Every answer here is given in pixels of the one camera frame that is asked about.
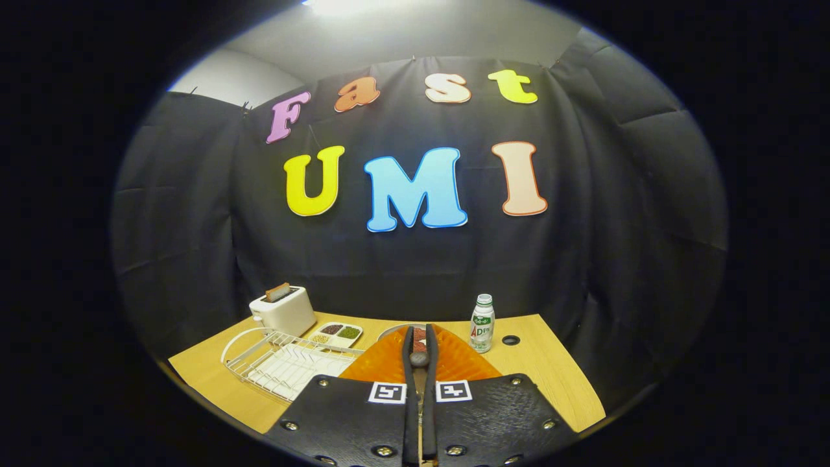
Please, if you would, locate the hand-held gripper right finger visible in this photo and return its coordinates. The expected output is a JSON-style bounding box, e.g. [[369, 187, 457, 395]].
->
[[421, 324, 579, 467]]

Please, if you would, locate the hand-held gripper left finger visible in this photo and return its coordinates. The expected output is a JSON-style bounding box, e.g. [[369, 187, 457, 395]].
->
[[265, 324, 419, 467]]

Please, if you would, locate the wooden handled metal spoon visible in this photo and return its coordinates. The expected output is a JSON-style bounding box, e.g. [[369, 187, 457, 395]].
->
[[410, 350, 430, 467]]

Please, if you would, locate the white wire dish rack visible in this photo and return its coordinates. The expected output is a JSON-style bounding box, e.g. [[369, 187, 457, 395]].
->
[[221, 328, 365, 403]]

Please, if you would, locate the beige plate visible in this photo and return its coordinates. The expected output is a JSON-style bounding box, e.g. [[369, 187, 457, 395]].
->
[[377, 322, 429, 344]]

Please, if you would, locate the white divided condiment dish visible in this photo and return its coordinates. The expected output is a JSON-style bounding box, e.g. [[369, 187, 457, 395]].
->
[[307, 322, 364, 350]]

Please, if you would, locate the white drink bottle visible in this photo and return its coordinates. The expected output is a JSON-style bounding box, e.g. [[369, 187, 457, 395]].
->
[[469, 294, 496, 354]]

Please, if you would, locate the white toaster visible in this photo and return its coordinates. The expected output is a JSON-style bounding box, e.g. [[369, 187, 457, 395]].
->
[[249, 285, 317, 337]]

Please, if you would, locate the black backdrop cloth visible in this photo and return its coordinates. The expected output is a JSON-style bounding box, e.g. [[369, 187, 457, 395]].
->
[[110, 26, 727, 416]]

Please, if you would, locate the ceiling light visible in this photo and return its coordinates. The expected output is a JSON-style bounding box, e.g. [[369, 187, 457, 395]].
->
[[302, 0, 416, 17]]

